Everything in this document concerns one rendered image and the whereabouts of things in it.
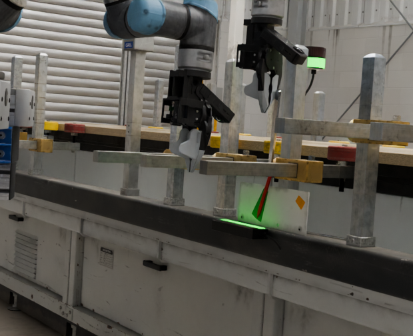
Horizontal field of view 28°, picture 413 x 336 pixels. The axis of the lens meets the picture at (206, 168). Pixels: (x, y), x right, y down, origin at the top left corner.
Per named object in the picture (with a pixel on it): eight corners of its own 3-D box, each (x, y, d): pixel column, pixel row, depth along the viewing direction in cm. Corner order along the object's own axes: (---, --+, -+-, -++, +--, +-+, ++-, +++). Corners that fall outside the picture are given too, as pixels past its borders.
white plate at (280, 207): (304, 235, 190) (307, 192, 189) (236, 221, 211) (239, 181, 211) (306, 235, 190) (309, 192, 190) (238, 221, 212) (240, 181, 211)
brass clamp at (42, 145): (38, 152, 313) (39, 139, 313) (24, 150, 324) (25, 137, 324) (54, 153, 317) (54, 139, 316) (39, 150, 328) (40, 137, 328)
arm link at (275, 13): (291, 2, 190) (272, -4, 184) (289, 22, 191) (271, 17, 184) (263, 3, 195) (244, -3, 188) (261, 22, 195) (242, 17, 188)
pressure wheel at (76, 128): (67, 151, 332) (69, 122, 331) (86, 152, 330) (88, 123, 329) (59, 151, 324) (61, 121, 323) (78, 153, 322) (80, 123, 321)
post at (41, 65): (32, 178, 320) (39, 52, 318) (29, 177, 323) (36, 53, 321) (41, 178, 322) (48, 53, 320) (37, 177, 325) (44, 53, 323)
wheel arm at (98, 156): (98, 165, 220) (98, 149, 219) (92, 165, 222) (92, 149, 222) (231, 169, 244) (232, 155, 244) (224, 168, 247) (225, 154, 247)
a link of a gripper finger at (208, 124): (190, 149, 177) (194, 109, 177) (196, 150, 178) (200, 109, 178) (202, 150, 174) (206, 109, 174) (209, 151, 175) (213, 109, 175)
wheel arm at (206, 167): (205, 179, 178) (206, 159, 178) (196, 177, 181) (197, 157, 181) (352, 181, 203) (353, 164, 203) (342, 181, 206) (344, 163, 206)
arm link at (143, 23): (115, 34, 174) (160, 42, 180) (142, 31, 165) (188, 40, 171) (119, -4, 174) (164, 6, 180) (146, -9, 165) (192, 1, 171)
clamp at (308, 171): (306, 183, 190) (307, 161, 190) (268, 177, 201) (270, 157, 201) (324, 183, 194) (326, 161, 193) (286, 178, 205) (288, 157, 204)
